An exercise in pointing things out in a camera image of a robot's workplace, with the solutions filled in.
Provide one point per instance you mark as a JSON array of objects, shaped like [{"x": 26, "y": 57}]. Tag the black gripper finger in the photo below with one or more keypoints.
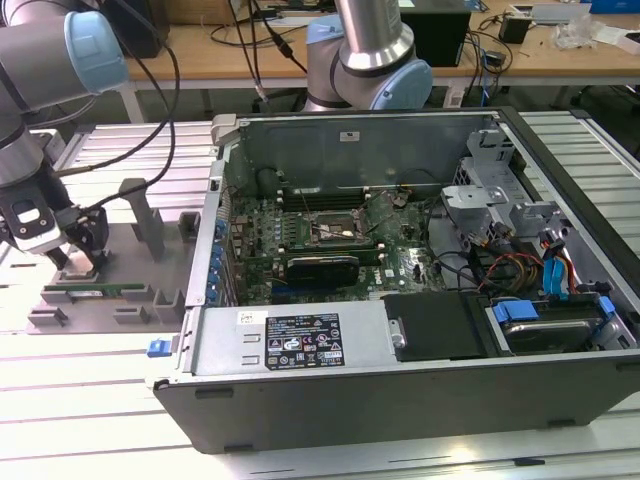
[
  {"x": 98, "y": 259},
  {"x": 61, "y": 260}
]

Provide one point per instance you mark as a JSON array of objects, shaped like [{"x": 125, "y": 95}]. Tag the silver CPU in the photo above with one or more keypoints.
[{"x": 77, "y": 275}]

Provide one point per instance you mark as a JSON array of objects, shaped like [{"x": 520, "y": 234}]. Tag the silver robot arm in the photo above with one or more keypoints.
[{"x": 365, "y": 35}]

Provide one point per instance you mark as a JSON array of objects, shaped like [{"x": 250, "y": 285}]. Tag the CPU socket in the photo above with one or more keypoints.
[{"x": 332, "y": 227}]

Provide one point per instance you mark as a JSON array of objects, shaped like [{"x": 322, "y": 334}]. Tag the grey parts rack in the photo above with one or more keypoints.
[{"x": 125, "y": 250}]

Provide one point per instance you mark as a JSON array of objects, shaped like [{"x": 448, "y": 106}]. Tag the green RAM stick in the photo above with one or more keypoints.
[{"x": 115, "y": 288}]

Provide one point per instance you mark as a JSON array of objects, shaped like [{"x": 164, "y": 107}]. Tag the small blue clip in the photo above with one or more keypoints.
[{"x": 160, "y": 348}]

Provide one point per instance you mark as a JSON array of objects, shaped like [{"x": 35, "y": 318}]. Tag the silver power supply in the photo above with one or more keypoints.
[{"x": 225, "y": 340}]

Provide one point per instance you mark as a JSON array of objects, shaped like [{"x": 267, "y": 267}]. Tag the grey case latch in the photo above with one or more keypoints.
[{"x": 223, "y": 130}]

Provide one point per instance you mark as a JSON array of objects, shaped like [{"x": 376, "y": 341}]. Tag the small black cylinder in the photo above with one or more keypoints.
[{"x": 267, "y": 182}]

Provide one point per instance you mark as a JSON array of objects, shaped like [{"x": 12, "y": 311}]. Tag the black RAM slot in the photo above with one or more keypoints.
[{"x": 300, "y": 246}]

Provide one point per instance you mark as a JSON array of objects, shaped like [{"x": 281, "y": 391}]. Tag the black computer tower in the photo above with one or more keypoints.
[{"x": 150, "y": 35}]

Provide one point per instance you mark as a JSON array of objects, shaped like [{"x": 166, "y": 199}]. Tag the wooden desk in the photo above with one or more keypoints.
[{"x": 200, "y": 60}]

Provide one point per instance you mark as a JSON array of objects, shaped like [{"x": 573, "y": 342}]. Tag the metal locking lever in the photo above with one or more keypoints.
[{"x": 306, "y": 203}]

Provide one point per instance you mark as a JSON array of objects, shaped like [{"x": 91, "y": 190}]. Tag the black graphics card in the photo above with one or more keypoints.
[{"x": 322, "y": 270}]

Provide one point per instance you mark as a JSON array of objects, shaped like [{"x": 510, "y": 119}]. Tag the green motherboard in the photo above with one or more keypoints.
[{"x": 400, "y": 235}]

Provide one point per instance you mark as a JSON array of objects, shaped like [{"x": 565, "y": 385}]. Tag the round coin battery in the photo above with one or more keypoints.
[{"x": 401, "y": 201}]

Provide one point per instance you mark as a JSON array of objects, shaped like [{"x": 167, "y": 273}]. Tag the open black PC case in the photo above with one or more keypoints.
[{"x": 400, "y": 415}]

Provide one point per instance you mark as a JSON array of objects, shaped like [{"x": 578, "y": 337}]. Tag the black drive bay cover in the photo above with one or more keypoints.
[{"x": 435, "y": 325}]

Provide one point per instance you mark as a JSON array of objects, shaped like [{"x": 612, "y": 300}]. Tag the silver metal drive cage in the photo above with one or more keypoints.
[{"x": 480, "y": 197}]

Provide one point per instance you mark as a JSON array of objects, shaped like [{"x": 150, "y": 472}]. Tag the black desktop box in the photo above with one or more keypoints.
[{"x": 445, "y": 35}]

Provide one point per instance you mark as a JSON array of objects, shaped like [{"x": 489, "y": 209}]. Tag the small black device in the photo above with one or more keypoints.
[{"x": 496, "y": 59}]

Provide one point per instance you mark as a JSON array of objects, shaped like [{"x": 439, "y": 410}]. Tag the hard disk in blue carrier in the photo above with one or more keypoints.
[{"x": 545, "y": 335}]

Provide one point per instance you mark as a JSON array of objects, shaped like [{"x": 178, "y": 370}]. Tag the white flat box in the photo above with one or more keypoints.
[{"x": 560, "y": 15}]

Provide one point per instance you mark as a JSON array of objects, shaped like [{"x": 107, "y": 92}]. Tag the clear plastic bag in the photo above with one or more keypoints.
[{"x": 575, "y": 32}]

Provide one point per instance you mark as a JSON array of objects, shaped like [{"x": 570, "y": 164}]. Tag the black office chair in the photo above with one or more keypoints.
[{"x": 610, "y": 115}]

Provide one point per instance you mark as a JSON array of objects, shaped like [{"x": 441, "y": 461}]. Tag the white paper box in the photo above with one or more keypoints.
[{"x": 620, "y": 39}]

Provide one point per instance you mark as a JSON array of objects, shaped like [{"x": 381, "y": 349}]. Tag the blue boxes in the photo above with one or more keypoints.
[{"x": 615, "y": 6}]

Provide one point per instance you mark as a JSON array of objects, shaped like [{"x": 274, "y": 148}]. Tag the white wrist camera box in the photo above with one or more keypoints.
[{"x": 35, "y": 235}]

